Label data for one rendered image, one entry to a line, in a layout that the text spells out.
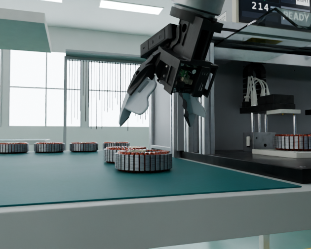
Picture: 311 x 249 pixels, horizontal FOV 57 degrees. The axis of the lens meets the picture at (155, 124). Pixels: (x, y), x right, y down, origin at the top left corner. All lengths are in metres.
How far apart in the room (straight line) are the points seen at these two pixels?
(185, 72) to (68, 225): 0.26
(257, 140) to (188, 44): 0.47
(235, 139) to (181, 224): 0.65
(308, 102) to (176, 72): 0.79
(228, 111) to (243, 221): 0.61
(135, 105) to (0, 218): 0.25
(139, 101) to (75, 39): 6.87
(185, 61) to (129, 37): 7.09
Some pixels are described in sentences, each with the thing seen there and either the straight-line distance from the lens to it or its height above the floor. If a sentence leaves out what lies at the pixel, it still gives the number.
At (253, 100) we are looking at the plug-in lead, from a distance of 0.85.
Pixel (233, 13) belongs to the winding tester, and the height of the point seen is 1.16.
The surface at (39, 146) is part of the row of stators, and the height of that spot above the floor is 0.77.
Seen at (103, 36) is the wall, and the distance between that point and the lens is 7.39.
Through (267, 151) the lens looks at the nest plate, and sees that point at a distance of 0.73.
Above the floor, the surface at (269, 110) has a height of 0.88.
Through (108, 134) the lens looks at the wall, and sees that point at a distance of 7.02.
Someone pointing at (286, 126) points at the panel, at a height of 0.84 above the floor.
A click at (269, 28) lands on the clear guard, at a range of 0.74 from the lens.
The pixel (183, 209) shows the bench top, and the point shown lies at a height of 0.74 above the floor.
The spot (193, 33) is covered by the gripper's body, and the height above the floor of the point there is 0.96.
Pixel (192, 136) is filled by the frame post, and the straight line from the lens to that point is 0.82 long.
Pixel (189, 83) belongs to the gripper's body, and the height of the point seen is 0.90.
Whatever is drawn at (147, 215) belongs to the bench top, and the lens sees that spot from 0.32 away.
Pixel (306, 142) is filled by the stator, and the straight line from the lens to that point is 0.71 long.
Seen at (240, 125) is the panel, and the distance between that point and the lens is 0.96.
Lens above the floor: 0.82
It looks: 2 degrees up
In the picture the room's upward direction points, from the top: straight up
